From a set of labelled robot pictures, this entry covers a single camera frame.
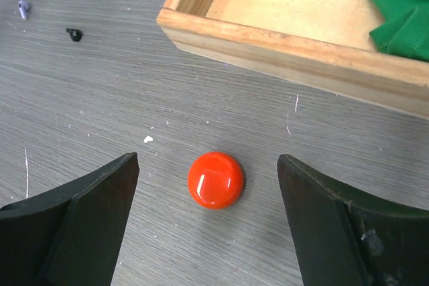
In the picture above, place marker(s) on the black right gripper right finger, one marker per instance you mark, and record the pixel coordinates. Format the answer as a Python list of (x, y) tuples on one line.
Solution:
[(345, 236)]

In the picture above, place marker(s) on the orange earbud charging case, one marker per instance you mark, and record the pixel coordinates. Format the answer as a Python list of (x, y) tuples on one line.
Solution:
[(215, 180)]

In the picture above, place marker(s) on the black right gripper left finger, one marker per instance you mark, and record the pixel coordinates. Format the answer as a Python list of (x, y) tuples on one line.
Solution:
[(72, 234)]

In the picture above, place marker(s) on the wooden clothes rack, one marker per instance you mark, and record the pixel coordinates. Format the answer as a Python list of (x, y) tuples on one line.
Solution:
[(324, 44)]

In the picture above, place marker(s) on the black earbud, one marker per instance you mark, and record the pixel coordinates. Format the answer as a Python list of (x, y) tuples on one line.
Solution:
[(75, 34)]

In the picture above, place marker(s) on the green shirt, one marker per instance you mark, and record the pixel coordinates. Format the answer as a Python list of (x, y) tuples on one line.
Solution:
[(404, 31)]

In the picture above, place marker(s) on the purple earbud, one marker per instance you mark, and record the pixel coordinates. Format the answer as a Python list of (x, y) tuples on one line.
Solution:
[(23, 9)]

